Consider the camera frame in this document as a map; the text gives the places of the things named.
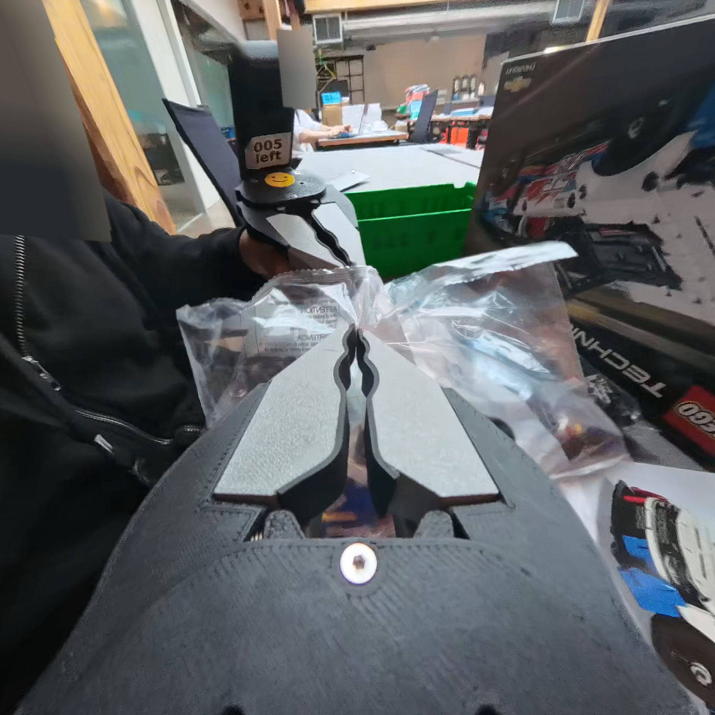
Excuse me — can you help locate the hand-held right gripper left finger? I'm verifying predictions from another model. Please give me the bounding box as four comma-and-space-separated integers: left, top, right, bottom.
213, 324, 358, 531

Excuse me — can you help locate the person's left forearm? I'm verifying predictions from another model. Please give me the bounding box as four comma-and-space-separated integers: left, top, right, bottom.
120, 223, 266, 314

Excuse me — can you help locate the wooden table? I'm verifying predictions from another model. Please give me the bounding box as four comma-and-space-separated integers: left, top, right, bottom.
315, 128, 410, 150

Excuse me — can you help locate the black zip jacket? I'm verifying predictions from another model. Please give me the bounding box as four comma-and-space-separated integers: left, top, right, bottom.
0, 193, 263, 715

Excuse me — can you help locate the white wall vent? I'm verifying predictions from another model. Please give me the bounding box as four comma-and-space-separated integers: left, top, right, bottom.
311, 13, 344, 45

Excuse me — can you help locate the green plastic bin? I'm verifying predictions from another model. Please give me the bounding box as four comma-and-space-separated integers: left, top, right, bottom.
345, 181, 478, 280

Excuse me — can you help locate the wooden beam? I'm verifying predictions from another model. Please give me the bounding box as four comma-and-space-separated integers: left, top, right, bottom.
42, 0, 177, 235

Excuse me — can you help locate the large black car-print box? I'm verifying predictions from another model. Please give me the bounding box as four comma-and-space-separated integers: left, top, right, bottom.
466, 14, 715, 473

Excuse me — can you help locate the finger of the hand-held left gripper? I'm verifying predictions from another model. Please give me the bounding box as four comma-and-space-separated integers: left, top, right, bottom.
314, 187, 368, 268
266, 208, 353, 271

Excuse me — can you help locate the grey flat plate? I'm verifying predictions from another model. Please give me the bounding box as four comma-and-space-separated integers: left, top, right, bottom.
325, 169, 371, 194

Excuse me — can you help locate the white car instruction booklet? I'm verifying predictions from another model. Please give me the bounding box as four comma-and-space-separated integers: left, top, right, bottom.
559, 461, 715, 710

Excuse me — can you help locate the clear printed plastic bag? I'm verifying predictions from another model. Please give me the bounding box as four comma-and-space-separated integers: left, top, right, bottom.
176, 241, 629, 481

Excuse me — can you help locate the person's left hand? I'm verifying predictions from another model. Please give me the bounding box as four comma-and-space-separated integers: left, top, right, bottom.
240, 229, 292, 278

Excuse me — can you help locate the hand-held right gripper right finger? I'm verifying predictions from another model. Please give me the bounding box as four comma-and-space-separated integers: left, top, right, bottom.
357, 328, 499, 536

